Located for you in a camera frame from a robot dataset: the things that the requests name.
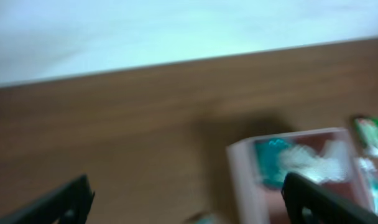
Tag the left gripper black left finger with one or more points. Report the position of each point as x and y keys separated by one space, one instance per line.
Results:
x=69 y=203

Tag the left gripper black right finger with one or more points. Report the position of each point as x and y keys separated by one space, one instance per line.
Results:
x=328 y=207

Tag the green soap box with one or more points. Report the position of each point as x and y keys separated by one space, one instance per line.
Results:
x=367 y=129

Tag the purple foam pump bottle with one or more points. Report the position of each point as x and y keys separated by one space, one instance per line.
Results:
x=332 y=165

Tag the white green toothpaste tube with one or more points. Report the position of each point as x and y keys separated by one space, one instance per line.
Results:
x=370 y=175

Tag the teal mouthwash bottle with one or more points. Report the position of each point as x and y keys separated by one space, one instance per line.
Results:
x=268 y=162

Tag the white pink-lined open box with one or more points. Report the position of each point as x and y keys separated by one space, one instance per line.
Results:
x=258 y=204

